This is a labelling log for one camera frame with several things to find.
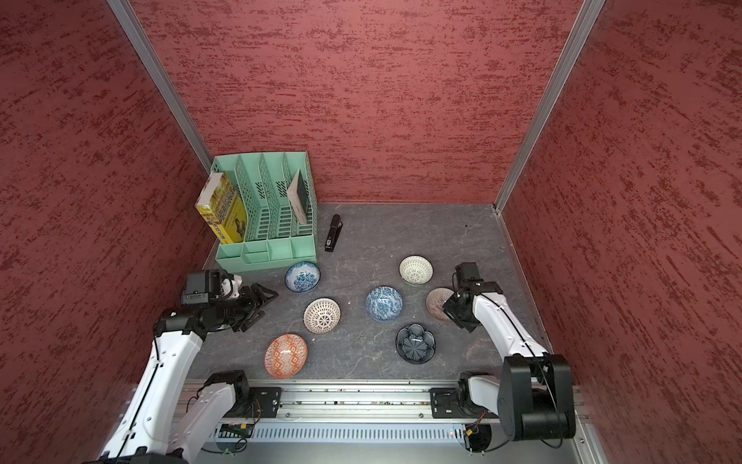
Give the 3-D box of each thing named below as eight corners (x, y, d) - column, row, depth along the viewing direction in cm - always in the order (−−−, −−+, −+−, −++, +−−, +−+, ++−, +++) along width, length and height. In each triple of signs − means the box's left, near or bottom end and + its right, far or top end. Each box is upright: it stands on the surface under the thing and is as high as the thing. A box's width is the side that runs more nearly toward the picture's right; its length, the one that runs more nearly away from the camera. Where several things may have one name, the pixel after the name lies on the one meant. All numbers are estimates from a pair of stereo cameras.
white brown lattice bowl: (303, 334, 88) (300, 328, 83) (309, 304, 94) (306, 297, 90) (339, 335, 88) (337, 328, 83) (342, 304, 94) (340, 297, 90)
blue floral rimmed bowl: (285, 292, 96) (282, 286, 93) (291, 267, 102) (288, 261, 99) (318, 292, 96) (316, 286, 93) (322, 267, 102) (320, 261, 99)
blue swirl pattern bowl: (365, 321, 90) (365, 315, 86) (366, 292, 97) (366, 285, 93) (401, 322, 90) (403, 315, 87) (400, 292, 97) (401, 285, 93)
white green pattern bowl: (399, 285, 99) (400, 277, 95) (398, 264, 105) (399, 255, 100) (432, 285, 99) (435, 277, 95) (429, 264, 105) (432, 255, 100)
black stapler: (326, 251, 108) (325, 243, 104) (335, 222, 117) (333, 213, 114) (336, 252, 108) (334, 244, 104) (343, 222, 117) (342, 214, 113)
